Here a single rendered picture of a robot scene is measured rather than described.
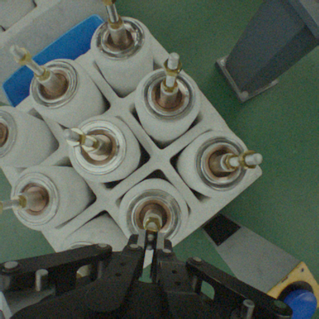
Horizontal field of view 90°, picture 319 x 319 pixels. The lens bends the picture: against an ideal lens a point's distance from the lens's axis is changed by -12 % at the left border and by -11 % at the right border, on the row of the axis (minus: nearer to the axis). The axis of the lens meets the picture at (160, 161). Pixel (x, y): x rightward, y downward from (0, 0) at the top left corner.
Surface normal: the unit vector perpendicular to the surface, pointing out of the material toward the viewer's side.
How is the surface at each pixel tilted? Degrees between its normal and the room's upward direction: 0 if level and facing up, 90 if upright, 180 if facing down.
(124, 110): 0
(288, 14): 90
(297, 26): 90
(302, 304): 0
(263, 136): 0
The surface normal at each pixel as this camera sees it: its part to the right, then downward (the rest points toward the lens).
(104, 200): 0.02, -0.06
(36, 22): 0.62, 0.78
